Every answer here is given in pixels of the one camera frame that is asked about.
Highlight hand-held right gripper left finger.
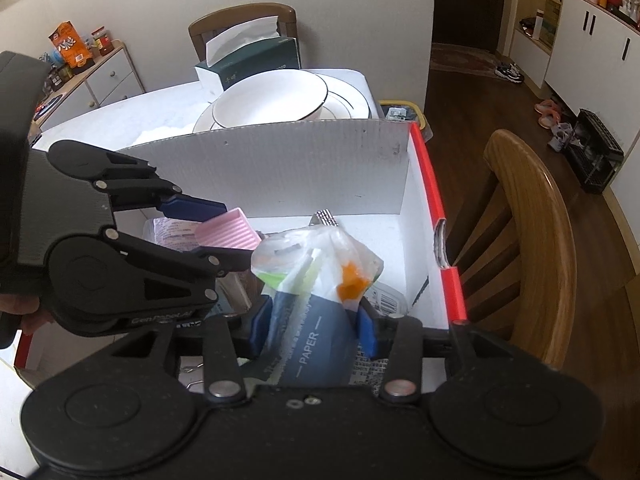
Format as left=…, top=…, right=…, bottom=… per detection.
left=87, top=295, right=274, bottom=405

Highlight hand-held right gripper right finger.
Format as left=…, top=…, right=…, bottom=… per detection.
left=356, top=299, right=556, bottom=405

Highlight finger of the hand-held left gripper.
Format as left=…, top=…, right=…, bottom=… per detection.
left=112, top=232, right=259, bottom=282
left=47, top=140, right=227, bottom=224

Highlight pink ribbed dish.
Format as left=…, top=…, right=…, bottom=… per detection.
left=195, top=207, right=262, bottom=252

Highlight pink tissue pack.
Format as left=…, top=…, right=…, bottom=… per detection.
left=144, top=217, right=201, bottom=253

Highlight grey white pack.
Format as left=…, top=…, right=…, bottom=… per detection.
left=250, top=225, right=386, bottom=388

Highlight red cardboard box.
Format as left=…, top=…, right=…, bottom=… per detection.
left=14, top=120, right=468, bottom=391

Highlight yellow rimmed container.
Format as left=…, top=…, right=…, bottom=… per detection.
left=378, top=100, right=432, bottom=143

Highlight person's left hand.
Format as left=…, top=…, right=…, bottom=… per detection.
left=0, top=294, right=55, bottom=334

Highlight white paper napkin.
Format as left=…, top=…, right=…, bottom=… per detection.
left=135, top=120, right=196, bottom=143

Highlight white sideboard cabinet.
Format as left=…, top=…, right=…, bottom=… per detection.
left=32, top=42, right=146, bottom=133

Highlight green tissue box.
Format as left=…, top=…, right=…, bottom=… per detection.
left=194, top=16, right=302, bottom=98

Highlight white bowl on plates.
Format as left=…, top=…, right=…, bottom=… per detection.
left=192, top=74, right=375, bottom=134

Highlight red jar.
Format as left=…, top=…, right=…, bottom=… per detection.
left=91, top=25, right=115, bottom=56

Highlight orange snack bag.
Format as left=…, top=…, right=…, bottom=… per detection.
left=48, top=21, right=96, bottom=72

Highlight wooden chair slatted back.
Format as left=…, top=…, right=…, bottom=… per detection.
left=188, top=3, right=298, bottom=68

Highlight wooden chair curved back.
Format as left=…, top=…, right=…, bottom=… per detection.
left=445, top=129, right=576, bottom=368

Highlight grey slippers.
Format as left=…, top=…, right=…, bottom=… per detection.
left=547, top=122, right=573, bottom=153

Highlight pink sandals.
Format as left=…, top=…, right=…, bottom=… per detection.
left=535, top=99, right=561, bottom=128

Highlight black sneakers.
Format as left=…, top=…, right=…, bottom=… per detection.
left=495, top=62, right=525, bottom=83

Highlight dark door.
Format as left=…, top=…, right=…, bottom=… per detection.
left=431, top=0, right=523, bottom=58

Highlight white wall cupboards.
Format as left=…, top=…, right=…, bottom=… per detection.
left=510, top=0, right=640, bottom=241

